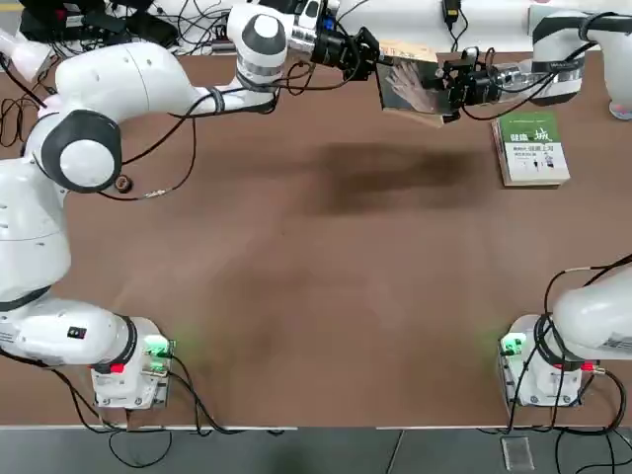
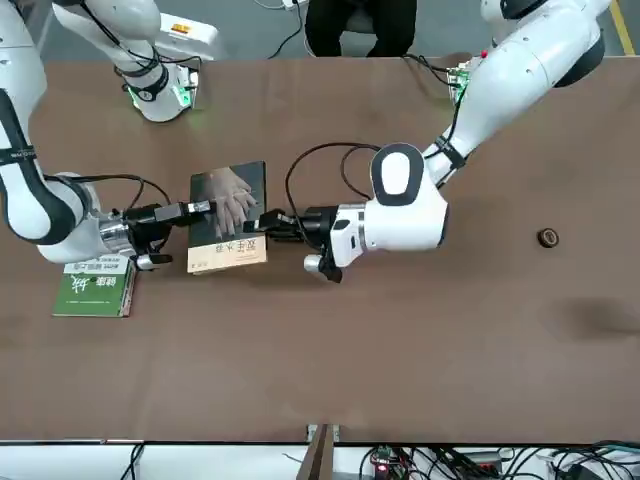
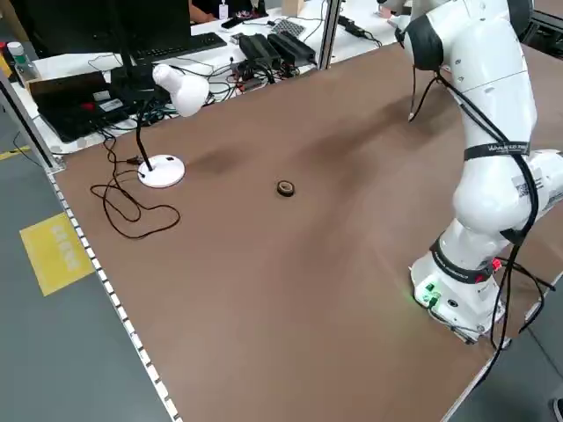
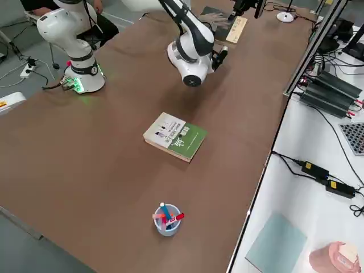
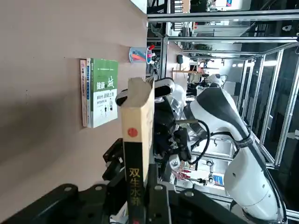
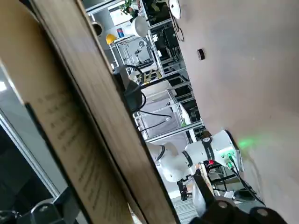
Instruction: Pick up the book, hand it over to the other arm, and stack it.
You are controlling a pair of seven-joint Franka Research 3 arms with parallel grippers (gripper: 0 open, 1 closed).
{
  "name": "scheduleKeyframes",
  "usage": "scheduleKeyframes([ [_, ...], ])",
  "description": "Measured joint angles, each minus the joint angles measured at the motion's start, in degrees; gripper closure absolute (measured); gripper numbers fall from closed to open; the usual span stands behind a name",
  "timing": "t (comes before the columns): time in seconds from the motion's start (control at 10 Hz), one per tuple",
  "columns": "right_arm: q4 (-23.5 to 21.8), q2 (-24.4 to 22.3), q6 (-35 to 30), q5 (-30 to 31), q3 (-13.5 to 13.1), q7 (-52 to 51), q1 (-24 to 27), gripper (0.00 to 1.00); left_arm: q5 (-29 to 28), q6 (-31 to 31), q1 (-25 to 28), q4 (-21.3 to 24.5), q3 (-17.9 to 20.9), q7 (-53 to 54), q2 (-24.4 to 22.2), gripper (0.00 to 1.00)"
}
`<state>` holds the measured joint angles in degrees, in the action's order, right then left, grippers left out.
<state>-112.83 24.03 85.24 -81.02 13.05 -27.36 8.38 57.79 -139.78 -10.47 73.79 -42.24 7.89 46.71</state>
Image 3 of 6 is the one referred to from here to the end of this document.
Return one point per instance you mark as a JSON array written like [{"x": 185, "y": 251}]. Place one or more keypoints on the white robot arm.
[{"x": 484, "y": 88}]

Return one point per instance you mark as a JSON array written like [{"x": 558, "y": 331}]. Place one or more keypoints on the white desk lamp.
[{"x": 189, "y": 92}]

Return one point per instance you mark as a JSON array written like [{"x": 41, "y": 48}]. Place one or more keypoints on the black finned power supply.
[
  {"x": 259, "y": 48},
  {"x": 292, "y": 46}
]

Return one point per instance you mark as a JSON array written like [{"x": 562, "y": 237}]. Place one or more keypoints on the checkered calibration board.
[{"x": 288, "y": 27}]

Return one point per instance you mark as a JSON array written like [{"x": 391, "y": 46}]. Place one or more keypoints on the white toothed edge strip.
[{"x": 110, "y": 299}]

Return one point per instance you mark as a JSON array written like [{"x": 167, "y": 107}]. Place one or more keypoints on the black phone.
[{"x": 231, "y": 23}]

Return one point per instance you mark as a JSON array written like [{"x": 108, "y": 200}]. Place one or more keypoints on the black keyboard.
[{"x": 176, "y": 46}]

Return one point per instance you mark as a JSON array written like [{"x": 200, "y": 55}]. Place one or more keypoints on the black power adapter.
[{"x": 352, "y": 26}]

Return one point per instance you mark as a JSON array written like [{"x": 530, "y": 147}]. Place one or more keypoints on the wooden box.
[{"x": 292, "y": 6}]

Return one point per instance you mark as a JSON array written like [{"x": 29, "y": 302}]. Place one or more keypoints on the person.
[{"x": 206, "y": 9}]

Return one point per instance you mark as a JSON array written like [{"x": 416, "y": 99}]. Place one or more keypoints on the yellow floor sticker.
[{"x": 57, "y": 255}]

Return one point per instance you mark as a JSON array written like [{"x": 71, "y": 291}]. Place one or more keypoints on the pink container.
[{"x": 389, "y": 9}]

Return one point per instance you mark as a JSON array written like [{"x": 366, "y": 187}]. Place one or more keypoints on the black laptop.
[{"x": 75, "y": 110}]

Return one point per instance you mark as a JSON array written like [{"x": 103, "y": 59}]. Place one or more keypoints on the black computer monitor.
[{"x": 88, "y": 22}]

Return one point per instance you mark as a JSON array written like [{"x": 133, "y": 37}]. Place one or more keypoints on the clear bottle white cap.
[{"x": 19, "y": 61}]

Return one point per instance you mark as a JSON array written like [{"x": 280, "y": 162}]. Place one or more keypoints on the aluminium frame post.
[
  {"x": 329, "y": 35},
  {"x": 26, "y": 127}
]

